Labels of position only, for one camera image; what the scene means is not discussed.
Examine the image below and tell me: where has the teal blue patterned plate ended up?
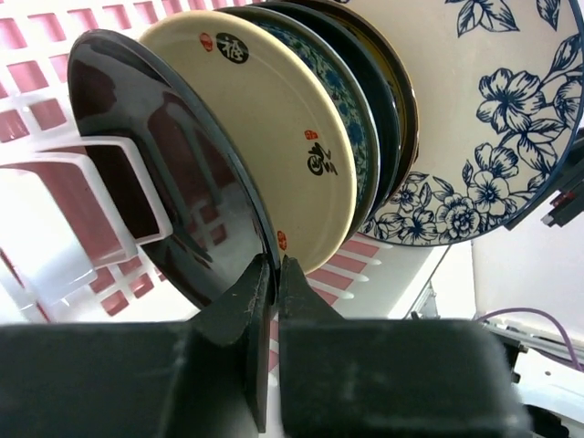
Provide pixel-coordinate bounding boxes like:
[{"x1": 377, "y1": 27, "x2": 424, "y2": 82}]
[{"x1": 220, "y1": 5, "x2": 380, "y2": 233}]

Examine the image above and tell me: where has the yellow patterned plate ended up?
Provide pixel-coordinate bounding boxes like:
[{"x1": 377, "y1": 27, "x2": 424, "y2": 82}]
[{"x1": 314, "y1": 1, "x2": 420, "y2": 204}]

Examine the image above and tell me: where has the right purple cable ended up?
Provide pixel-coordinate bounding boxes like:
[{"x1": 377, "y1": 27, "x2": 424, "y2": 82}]
[{"x1": 474, "y1": 308, "x2": 584, "y2": 370}]

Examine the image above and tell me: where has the glossy black bowl plate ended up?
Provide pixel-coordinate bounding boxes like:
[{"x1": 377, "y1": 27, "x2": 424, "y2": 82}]
[{"x1": 260, "y1": 1, "x2": 401, "y2": 213}]

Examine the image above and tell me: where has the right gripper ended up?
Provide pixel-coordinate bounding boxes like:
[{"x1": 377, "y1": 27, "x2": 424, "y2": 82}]
[{"x1": 505, "y1": 130, "x2": 583, "y2": 231}]

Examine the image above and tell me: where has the pink plastic dish rack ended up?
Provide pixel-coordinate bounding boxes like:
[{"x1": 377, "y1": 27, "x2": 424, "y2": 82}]
[{"x1": 0, "y1": 0, "x2": 453, "y2": 412}]

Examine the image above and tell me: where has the white blue floral plate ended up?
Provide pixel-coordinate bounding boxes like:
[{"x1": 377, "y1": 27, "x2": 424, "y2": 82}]
[{"x1": 348, "y1": 1, "x2": 583, "y2": 246}]

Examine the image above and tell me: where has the cream plate with calligraphy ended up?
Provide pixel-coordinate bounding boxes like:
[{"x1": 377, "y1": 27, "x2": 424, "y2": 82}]
[{"x1": 140, "y1": 10, "x2": 357, "y2": 273}]

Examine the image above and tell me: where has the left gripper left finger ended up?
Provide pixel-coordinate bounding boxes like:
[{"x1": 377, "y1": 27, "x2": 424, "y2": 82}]
[{"x1": 1, "y1": 255, "x2": 274, "y2": 437}]

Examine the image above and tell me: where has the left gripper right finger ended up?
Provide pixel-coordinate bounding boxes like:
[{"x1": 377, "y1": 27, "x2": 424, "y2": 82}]
[{"x1": 278, "y1": 257, "x2": 531, "y2": 437}]

